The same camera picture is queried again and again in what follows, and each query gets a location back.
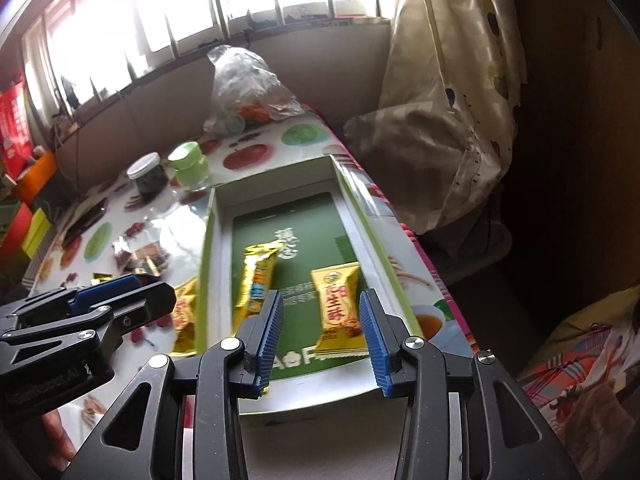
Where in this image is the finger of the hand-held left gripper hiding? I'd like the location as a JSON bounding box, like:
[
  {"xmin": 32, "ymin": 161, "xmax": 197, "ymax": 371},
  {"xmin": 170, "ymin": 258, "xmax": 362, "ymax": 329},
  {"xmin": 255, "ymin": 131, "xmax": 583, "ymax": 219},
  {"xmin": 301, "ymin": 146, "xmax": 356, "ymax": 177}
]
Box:
[
  {"xmin": 0, "ymin": 274, "xmax": 177, "ymax": 327},
  {"xmin": 0, "ymin": 306, "xmax": 147, "ymax": 380}
]

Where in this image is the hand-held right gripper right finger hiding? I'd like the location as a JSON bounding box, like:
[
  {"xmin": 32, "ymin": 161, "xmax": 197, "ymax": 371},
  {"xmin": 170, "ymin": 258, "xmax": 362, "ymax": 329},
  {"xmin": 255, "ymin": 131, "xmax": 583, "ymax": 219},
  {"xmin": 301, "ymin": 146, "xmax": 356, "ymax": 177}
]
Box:
[{"xmin": 359, "ymin": 287, "xmax": 583, "ymax": 480}]

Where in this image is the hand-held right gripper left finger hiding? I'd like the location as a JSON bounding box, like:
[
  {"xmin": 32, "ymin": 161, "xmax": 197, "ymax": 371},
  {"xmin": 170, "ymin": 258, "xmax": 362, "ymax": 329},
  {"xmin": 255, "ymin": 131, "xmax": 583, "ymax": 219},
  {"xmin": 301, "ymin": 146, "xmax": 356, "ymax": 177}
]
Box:
[{"xmin": 70, "ymin": 289, "xmax": 286, "ymax": 480}]

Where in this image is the yellow peanut candy packet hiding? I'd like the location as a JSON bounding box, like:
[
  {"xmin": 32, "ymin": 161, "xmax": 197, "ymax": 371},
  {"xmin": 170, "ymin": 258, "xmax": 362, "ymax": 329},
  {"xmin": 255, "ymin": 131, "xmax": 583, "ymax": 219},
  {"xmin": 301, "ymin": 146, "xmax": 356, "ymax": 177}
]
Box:
[
  {"xmin": 171, "ymin": 277, "xmax": 201, "ymax": 357},
  {"xmin": 310, "ymin": 262, "xmax": 365, "ymax": 357}
]

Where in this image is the long gold snack packet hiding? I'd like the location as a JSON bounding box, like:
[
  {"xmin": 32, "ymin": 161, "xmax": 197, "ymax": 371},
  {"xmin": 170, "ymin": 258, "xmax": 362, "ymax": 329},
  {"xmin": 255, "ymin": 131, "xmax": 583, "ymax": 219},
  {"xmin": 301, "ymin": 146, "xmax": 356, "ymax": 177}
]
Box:
[{"xmin": 232, "ymin": 239, "xmax": 287, "ymax": 338}]

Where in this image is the green and white cardboard box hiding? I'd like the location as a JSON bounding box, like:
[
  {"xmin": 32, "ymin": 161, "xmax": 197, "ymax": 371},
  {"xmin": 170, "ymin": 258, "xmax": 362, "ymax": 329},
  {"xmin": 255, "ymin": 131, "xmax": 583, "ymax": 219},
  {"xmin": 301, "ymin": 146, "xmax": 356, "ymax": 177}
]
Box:
[{"xmin": 196, "ymin": 154, "xmax": 427, "ymax": 417}]

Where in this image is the person's left hand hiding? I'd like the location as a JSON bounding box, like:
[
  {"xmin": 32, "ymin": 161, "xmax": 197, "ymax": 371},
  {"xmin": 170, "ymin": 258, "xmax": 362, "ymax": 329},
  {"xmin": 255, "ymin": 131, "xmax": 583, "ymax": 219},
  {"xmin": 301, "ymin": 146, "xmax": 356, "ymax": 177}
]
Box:
[{"xmin": 42, "ymin": 407, "xmax": 77, "ymax": 471}]

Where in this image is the small red candy wrapper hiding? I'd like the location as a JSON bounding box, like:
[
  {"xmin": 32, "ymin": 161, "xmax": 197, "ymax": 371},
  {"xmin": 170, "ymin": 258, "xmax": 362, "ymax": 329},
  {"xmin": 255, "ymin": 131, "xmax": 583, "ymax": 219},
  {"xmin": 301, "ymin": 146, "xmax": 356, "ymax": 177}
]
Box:
[{"xmin": 113, "ymin": 240, "xmax": 135, "ymax": 271}]

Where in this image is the small brown snack packet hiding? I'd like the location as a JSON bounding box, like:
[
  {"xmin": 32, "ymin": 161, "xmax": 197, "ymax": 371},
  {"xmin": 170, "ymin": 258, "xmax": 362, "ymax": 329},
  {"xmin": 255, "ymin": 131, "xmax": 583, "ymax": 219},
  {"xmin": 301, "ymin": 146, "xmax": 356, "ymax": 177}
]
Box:
[{"xmin": 132, "ymin": 255, "xmax": 168, "ymax": 280}]

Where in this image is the black phone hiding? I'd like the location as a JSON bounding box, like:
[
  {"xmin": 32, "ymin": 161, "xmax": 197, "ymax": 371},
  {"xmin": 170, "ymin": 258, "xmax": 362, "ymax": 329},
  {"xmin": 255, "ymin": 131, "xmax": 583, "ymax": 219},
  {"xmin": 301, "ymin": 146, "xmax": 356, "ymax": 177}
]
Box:
[{"xmin": 62, "ymin": 205, "xmax": 106, "ymax": 243}]

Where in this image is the yellow-green box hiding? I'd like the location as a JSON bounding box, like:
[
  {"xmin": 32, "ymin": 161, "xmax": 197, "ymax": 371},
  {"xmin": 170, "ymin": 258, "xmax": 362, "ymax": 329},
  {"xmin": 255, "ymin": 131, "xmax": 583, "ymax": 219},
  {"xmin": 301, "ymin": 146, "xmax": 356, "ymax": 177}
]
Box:
[{"xmin": 20, "ymin": 207, "xmax": 51, "ymax": 261}]

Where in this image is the dark jar with white lid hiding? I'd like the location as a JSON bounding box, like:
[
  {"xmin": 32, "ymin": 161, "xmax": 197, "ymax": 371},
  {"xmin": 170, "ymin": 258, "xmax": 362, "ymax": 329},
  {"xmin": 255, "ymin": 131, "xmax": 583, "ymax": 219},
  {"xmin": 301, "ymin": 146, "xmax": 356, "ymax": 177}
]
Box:
[{"xmin": 126, "ymin": 152, "xmax": 168, "ymax": 201}]

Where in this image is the orange box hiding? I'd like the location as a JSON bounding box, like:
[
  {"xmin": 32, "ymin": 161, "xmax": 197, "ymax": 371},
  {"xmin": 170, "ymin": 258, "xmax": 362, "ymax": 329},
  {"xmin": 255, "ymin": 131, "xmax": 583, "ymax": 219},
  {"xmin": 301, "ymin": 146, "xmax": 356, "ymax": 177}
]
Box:
[{"xmin": 14, "ymin": 152, "xmax": 58, "ymax": 203}]

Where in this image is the green glass jar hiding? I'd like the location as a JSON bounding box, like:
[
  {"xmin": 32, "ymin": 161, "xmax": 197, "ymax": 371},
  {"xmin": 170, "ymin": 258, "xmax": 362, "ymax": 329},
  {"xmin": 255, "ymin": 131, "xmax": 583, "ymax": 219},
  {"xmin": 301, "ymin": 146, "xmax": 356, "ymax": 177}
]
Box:
[{"xmin": 167, "ymin": 141, "xmax": 210, "ymax": 192}]

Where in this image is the red cardboard box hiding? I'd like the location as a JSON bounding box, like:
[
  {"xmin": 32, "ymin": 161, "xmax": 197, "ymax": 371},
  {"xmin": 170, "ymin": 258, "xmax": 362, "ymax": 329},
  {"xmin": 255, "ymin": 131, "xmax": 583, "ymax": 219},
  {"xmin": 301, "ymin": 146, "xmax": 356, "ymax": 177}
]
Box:
[{"xmin": 0, "ymin": 82, "xmax": 32, "ymax": 173}]

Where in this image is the food print tablecloth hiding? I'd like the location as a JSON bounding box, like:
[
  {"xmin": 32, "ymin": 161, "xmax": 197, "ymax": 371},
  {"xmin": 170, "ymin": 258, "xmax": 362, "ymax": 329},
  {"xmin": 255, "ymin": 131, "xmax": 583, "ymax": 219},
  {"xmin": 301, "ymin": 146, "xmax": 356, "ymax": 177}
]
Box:
[{"xmin": 22, "ymin": 110, "xmax": 481, "ymax": 431}]

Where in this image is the colourful printed blanket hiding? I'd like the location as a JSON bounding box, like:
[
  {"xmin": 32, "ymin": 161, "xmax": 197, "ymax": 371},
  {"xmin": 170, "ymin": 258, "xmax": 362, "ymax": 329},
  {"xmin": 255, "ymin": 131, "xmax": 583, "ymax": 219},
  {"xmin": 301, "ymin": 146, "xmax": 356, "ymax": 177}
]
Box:
[{"xmin": 515, "ymin": 287, "xmax": 640, "ymax": 480}]

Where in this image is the clear plastic bag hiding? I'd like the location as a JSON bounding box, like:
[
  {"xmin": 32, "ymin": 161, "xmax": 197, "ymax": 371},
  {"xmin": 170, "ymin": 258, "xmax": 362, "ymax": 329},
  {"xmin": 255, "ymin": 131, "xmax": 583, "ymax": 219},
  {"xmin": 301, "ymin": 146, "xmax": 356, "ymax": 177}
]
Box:
[{"xmin": 202, "ymin": 45, "xmax": 305, "ymax": 135}]

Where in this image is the cream patterned curtain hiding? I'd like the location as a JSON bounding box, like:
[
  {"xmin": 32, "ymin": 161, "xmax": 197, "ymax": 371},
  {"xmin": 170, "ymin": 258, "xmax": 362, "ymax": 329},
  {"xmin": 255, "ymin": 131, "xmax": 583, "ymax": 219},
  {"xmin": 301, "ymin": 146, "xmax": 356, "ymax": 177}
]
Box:
[{"xmin": 344, "ymin": 0, "xmax": 531, "ymax": 236}]

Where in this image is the barred window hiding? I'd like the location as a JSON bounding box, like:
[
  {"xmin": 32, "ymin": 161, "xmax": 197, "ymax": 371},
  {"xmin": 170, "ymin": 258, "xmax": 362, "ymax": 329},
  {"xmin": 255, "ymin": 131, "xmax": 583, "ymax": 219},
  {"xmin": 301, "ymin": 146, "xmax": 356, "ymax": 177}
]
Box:
[{"xmin": 20, "ymin": 0, "xmax": 401, "ymax": 126}]

